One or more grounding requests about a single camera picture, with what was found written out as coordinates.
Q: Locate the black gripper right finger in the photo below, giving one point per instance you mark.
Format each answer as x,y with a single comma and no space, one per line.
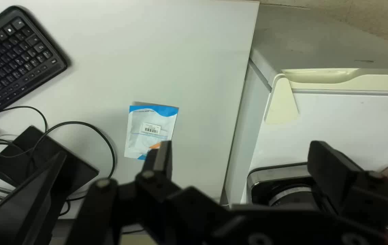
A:
334,175

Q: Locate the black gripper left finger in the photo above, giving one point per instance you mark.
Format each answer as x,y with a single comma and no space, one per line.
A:
158,161

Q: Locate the blue white paper packet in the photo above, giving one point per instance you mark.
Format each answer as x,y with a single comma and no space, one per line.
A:
147,126

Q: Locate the black monitor stand base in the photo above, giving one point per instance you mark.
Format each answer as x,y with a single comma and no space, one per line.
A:
32,150

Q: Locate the black computer keyboard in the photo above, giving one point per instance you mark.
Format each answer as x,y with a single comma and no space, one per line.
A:
29,56

